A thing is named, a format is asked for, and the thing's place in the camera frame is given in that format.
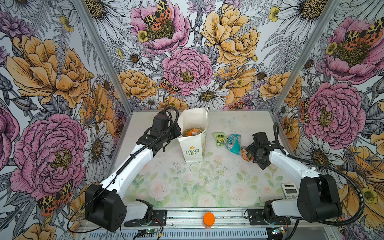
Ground orange snack packet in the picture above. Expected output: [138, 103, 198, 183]
[183, 128, 204, 137]
[241, 146, 254, 162]

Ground teal snack packet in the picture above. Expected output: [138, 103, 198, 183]
[226, 134, 242, 155]

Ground white paper bag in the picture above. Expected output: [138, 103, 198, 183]
[178, 108, 209, 163]

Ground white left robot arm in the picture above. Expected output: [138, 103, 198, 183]
[84, 107, 182, 232]

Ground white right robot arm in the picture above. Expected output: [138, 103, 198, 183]
[246, 132, 342, 223]

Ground light green Himalaya packet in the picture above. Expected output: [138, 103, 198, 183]
[213, 132, 227, 148]

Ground white calculator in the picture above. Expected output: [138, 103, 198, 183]
[281, 183, 299, 200]

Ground orange round button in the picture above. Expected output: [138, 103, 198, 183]
[203, 212, 216, 228]

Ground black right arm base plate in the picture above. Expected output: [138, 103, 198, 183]
[243, 209, 292, 226]

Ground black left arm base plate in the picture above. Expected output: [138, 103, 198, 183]
[124, 209, 168, 227]

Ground aluminium left corner post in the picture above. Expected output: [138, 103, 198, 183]
[74, 1, 133, 117]

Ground aluminium corner post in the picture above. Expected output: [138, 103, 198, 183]
[74, 1, 133, 117]
[271, 0, 343, 115]

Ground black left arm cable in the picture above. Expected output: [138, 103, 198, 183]
[66, 106, 180, 234]

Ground aluminium right corner post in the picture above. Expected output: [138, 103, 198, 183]
[271, 0, 343, 115]

